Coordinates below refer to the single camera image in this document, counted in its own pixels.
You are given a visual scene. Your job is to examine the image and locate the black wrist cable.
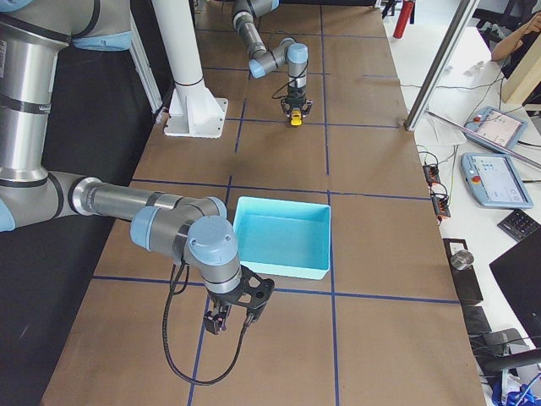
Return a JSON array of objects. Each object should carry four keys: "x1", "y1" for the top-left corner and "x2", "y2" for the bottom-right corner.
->
[{"x1": 162, "y1": 261, "x2": 254, "y2": 386}]

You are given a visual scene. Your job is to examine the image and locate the far teach pendant tablet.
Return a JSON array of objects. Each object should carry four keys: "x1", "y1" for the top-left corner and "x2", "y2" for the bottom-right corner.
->
[{"x1": 464, "y1": 107, "x2": 527, "y2": 151}]

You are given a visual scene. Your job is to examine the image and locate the black power strip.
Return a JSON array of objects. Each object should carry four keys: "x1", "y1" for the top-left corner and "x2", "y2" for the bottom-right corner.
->
[
  {"x1": 430, "y1": 192, "x2": 451, "y2": 220},
  {"x1": 423, "y1": 164, "x2": 440, "y2": 184}
]

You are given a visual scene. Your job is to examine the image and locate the near teach pendant tablet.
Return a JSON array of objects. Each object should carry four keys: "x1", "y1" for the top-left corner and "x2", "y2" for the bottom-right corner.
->
[{"x1": 461, "y1": 153, "x2": 533, "y2": 209}]

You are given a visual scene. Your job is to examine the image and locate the teach pendant tablet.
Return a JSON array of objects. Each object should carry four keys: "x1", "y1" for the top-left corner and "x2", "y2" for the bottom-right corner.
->
[
  {"x1": 464, "y1": 107, "x2": 527, "y2": 151},
  {"x1": 461, "y1": 153, "x2": 533, "y2": 209}
]

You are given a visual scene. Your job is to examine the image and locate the black laptop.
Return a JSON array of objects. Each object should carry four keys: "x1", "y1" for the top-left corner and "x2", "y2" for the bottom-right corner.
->
[{"x1": 489, "y1": 234, "x2": 540, "y2": 346}]

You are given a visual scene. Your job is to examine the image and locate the yellow beetle toy car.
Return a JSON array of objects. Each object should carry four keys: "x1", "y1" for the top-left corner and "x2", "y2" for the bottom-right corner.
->
[{"x1": 290, "y1": 109, "x2": 303, "y2": 127}]

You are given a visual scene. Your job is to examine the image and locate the black keyboard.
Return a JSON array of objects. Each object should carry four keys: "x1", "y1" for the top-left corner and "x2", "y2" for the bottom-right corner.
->
[{"x1": 497, "y1": 209, "x2": 540, "y2": 242}]

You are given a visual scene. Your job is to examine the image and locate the red fire extinguisher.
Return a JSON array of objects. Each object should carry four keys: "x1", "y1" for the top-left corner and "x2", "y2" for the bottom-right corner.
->
[{"x1": 393, "y1": 0, "x2": 415, "y2": 39}]

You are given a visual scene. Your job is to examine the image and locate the person forearm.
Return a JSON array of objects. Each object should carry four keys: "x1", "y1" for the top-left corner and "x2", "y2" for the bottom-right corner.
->
[{"x1": 491, "y1": 13, "x2": 540, "y2": 62}]

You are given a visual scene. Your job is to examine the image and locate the aluminium frame post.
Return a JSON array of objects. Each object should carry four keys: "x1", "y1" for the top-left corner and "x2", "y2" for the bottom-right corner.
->
[{"x1": 404, "y1": 0, "x2": 479, "y2": 131}]

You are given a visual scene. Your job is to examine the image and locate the white pillar with base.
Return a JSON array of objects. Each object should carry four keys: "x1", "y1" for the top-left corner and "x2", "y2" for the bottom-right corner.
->
[{"x1": 152, "y1": 0, "x2": 228, "y2": 139}]

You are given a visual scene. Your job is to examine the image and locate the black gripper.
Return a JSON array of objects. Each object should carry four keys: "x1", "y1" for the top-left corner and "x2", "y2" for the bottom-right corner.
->
[
  {"x1": 204, "y1": 294, "x2": 232, "y2": 335},
  {"x1": 281, "y1": 86, "x2": 313, "y2": 123}
]

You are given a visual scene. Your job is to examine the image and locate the light blue plastic bin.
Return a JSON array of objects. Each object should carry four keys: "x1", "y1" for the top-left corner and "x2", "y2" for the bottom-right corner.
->
[{"x1": 233, "y1": 196, "x2": 331, "y2": 280}]

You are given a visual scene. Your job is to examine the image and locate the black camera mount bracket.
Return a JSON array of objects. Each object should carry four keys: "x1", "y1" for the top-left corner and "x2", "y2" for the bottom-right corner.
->
[{"x1": 231, "y1": 266, "x2": 275, "y2": 322}]

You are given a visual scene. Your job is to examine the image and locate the small metal cup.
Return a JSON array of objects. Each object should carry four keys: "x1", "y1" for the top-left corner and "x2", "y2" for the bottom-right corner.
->
[{"x1": 450, "y1": 250, "x2": 474, "y2": 271}]

